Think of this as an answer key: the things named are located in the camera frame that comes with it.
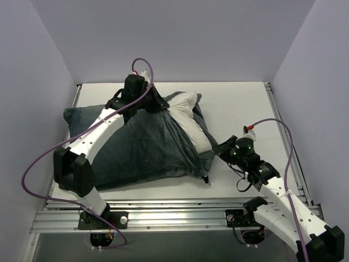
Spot white pillow insert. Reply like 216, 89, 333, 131
168, 92, 212, 153

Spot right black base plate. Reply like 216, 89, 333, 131
225, 209, 261, 228

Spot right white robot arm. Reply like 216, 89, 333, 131
213, 136, 345, 261

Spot zebra and grey pillowcase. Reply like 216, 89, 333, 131
63, 91, 219, 192

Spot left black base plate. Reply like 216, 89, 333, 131
77, 211, 128, 230

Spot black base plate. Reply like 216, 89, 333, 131
225, 209, 261, 228
77, 211, 128, 230

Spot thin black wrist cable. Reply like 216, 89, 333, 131
236, 169, 257, 193

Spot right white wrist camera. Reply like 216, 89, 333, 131
243, 126, 256, 142

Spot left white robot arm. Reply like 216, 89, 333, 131
53, 72, 169, 229

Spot aluminium front rail frame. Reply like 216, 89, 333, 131
29, 196, 327, 262

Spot left side aluminium rail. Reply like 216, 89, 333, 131
62, 84, 82, 153

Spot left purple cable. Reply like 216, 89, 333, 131
21, 57, 155, 246

